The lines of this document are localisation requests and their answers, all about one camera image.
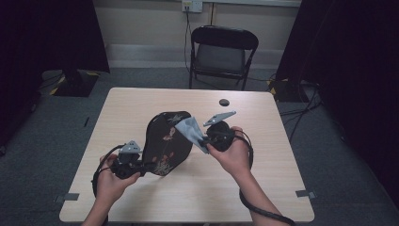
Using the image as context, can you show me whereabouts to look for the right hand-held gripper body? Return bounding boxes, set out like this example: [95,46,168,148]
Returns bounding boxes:
[202,110,237,153]

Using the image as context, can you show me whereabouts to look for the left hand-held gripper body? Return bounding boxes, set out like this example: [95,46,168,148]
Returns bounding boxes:
[110,140,147,181]

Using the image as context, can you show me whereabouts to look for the grey cloth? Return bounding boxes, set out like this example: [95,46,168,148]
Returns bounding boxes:
[174,116,211,154]

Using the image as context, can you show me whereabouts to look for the black floral tray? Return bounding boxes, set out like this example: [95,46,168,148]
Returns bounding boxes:
[141,110,195,177]

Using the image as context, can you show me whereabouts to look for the person's right hand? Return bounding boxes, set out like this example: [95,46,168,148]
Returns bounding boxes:
[206,126,252,181]

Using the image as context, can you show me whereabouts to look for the person's left hand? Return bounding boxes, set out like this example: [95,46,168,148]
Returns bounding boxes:
[95,153,141,205]

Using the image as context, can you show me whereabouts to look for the grey tape strip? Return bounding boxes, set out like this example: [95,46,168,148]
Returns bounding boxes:
[295,189,317,200]
[54,192,81,203]

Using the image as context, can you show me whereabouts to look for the black stand base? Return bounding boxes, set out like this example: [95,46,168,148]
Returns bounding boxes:
[266,78,303,104]
[49,69,102,98]

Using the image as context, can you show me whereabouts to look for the black folding chair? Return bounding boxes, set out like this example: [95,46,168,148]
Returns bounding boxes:
[188,25,260,91]

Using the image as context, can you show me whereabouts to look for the black curtain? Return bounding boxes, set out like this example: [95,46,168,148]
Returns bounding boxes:
[0,0,110,149]
[276,0,399,201]

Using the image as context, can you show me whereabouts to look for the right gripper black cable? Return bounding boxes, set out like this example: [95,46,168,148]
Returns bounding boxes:
[219,128,296,226]

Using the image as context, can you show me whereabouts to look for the black floor cables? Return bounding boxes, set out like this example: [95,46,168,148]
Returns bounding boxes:
[278,80,325,143]

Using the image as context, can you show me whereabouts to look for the black wall cable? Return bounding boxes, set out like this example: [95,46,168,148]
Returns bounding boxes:
[184,5,193,73]

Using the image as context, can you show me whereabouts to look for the white wall outlet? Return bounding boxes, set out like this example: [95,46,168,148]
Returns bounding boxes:
[181,0,204,14]

